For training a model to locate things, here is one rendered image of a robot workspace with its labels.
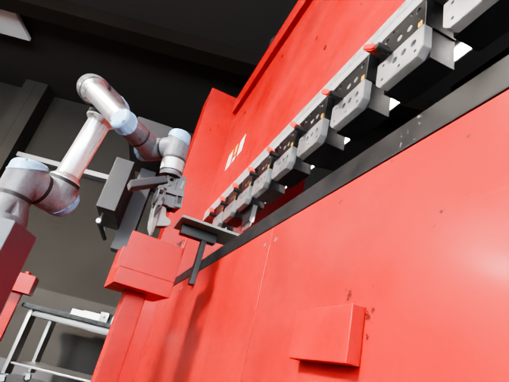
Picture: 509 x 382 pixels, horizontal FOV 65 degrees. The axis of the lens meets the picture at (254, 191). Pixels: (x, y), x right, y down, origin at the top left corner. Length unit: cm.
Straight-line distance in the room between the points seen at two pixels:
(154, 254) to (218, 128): 175
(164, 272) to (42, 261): 435
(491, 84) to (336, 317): 32
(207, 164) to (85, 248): 300
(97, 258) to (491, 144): 506
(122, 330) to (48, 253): 431
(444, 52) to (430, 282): 60
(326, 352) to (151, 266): 74
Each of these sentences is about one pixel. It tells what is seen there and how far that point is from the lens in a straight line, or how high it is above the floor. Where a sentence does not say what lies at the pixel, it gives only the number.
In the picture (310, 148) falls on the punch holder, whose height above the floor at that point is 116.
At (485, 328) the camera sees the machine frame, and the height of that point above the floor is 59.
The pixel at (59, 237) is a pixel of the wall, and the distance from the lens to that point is 551.
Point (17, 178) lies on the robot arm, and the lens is 150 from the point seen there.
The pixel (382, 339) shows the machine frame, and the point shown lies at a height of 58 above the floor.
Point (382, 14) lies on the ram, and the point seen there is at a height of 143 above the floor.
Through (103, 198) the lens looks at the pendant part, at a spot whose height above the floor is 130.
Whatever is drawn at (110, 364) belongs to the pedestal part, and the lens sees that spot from 123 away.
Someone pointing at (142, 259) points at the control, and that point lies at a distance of 118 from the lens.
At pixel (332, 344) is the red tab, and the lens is 54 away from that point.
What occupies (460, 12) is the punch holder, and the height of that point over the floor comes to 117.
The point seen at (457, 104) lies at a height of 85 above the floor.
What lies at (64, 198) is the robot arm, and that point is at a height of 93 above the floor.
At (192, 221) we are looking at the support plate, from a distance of 155.
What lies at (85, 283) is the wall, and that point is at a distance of 528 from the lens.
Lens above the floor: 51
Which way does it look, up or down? 25 degrees up
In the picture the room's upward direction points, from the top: 14 degrees clockwise
